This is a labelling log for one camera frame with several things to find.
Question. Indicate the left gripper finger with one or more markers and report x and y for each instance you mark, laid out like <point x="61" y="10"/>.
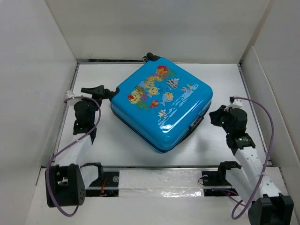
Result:
<point x="109" y="94"/>
<point x="96" y="91"/>

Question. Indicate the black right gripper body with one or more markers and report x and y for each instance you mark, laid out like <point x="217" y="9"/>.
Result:
<point x="227" y="128"/>

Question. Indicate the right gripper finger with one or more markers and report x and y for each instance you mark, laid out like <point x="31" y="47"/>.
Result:
<point x="221" y="109"/>
<point x="215" y="117"/>

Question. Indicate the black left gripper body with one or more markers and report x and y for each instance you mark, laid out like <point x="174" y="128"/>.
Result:
<point x="93" y="107"/>

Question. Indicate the blue child suitcase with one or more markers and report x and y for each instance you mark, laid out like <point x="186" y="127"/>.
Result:
<point x="161" y="102"/>

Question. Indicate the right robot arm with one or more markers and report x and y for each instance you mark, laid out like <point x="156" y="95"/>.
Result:
<point x="265" y="203"/>

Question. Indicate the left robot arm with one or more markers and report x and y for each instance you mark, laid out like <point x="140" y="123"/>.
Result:
<point x="76" y="151"/>

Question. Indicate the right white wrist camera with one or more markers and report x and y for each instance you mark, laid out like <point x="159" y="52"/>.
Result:
<point x="235" y="102"/>

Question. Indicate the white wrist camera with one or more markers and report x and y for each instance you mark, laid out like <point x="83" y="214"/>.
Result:
<point x="235" y="102"/>
<point x="70" y="97"/>

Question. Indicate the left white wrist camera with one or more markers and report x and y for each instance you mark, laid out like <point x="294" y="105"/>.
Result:
<point x="70" y="97"/>

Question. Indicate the metal base rail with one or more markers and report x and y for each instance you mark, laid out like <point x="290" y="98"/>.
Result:
<point x="69" y="185"/>

